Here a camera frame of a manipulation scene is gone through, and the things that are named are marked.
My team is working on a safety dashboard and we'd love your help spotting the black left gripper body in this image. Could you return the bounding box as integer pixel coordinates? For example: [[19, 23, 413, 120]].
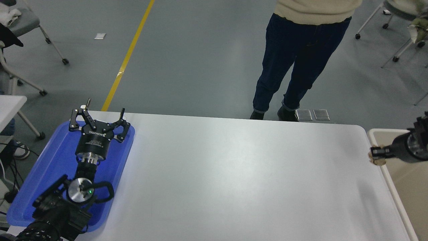
[[75, 126, 116, 157]]

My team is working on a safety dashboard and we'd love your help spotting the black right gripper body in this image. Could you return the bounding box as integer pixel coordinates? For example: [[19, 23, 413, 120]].
[[389, 132, 416, 164]]

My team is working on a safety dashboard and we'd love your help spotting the tan paper ball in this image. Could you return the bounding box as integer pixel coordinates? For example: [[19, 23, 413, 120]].
[[368, 145, 387, 166]]

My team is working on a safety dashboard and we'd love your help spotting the large pale bin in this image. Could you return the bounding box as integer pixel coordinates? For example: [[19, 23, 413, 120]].
[[366, 128, 428, 241]]

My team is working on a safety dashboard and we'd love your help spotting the blue plastic tray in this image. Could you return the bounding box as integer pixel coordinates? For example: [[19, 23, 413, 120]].
[[6, 121, 136, 232]]

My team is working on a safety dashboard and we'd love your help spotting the grey foot pedal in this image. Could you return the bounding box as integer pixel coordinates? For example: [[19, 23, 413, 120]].
[[296, 109, 313, 122], [313, 109, 331, 121]]

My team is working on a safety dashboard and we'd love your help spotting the seated person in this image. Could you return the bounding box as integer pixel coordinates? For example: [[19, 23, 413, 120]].
[[0, 118, 31, 161]]

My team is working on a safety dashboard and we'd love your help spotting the white side table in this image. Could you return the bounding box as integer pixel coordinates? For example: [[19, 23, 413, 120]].
[[0, 95, 46, 141]]

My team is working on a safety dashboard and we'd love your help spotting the black cloth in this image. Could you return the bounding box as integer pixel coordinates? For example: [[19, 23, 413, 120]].
[[0, 23, 24, 48]]

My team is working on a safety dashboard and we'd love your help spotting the grey wheeled chair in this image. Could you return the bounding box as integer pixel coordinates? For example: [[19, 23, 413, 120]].
[[0, 0, 70, 65]]

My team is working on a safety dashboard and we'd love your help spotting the pale yellow cloth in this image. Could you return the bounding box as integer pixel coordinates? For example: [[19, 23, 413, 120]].
[[408, 17, 428, 44]]

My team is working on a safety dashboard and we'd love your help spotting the white cloth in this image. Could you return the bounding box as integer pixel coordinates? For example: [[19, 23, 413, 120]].
[[0, 7, 22, 27]]

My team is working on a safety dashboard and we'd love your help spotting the standing person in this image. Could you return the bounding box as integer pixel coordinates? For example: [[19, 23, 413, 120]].
[[249, 0, 363, 122]]

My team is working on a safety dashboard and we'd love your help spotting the black floor cable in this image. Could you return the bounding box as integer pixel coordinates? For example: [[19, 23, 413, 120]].
[[0, 143, 40, 203]]

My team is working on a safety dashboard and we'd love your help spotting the metal frame wheeled chair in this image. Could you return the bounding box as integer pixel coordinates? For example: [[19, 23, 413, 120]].
[[355, 0, 428, 41]]

